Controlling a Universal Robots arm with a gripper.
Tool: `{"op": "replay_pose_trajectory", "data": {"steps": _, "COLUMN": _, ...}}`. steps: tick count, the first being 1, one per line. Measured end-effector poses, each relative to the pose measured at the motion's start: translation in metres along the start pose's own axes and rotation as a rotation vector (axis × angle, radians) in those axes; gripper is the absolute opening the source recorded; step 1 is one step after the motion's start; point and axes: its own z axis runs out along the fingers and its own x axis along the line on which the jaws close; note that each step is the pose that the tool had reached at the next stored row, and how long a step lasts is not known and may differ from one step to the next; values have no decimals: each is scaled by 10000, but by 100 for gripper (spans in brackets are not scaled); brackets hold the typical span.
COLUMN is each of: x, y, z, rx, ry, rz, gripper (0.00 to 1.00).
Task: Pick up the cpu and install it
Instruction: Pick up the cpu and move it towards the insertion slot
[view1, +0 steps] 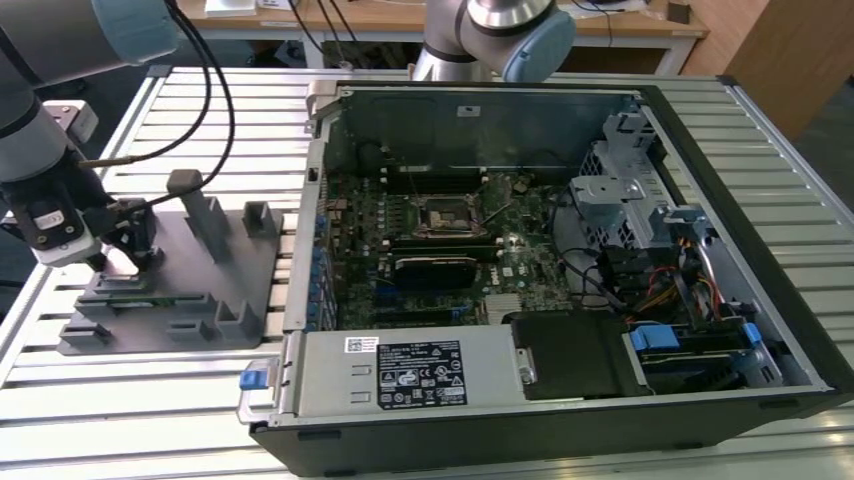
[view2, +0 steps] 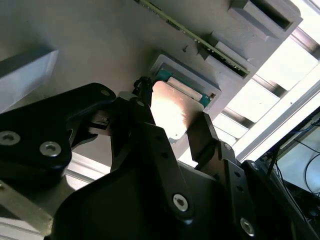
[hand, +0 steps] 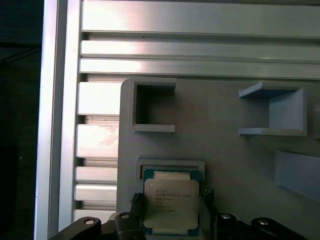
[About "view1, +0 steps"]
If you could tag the coin cell battery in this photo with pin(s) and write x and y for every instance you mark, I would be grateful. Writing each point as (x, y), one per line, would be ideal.
(522, 184)

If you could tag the black RAM slot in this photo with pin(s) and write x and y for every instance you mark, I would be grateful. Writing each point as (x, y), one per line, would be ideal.
(433, 176)
(433, 181)
(443, 247)
(443, 252)
(433, 171)
(433, 187)
(443, 241)
(493, 257)

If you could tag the black plastic air shroud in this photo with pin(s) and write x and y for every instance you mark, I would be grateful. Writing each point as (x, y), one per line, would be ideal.
(574, 355)

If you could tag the silver power supply unit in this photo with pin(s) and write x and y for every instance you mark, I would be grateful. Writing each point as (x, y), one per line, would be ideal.
(320, 370)

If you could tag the blue case latch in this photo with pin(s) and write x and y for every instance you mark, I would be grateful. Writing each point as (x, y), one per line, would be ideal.
(253, 380)

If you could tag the CPU socket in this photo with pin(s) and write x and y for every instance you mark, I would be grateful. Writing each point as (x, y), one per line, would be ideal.
(443, 215)

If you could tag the white labelled box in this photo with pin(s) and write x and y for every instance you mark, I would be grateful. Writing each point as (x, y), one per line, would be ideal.
(276, 4)

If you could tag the silver drive cage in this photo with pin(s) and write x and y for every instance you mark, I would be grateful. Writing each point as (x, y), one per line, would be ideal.
(600, 195)

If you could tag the black graphics card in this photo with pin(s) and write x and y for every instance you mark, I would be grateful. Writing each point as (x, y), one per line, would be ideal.
(433, 275)

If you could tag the black expansion slot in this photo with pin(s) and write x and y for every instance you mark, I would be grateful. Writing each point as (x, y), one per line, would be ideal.
(409, 317)

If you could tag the green motherboard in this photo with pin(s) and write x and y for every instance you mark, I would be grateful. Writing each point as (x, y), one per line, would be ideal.
(527, 220)

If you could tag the grey parts rack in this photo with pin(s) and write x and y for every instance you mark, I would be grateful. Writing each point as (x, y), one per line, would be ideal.
(200, 280)

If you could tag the wooden desk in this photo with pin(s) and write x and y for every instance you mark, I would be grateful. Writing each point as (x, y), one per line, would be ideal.
(634, 27)

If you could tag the small brown box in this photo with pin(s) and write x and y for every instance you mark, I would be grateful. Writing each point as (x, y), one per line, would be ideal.
(678, 12)

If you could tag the black PC case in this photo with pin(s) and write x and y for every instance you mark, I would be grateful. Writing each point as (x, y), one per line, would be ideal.
(467, 440)

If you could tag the hard disk in blue carrier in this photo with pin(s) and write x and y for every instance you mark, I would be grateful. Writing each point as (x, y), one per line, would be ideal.
(654, 340)

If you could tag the green RAM stick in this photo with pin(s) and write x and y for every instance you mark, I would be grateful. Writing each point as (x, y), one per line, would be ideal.
(167, 301)

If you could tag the wooden cabinet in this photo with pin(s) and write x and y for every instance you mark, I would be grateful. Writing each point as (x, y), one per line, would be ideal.
(787, 60)

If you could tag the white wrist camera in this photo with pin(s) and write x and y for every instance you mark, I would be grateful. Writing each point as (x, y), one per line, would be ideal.
(62, 252)

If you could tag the silver chipset heatsink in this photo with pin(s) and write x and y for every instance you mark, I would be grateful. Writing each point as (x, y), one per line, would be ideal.
(507, 306)

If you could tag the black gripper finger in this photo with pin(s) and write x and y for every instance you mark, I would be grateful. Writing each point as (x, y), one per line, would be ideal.
(136, 225)
(97, 262)

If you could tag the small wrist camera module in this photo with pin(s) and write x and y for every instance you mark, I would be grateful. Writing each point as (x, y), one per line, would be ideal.
(69, 122)

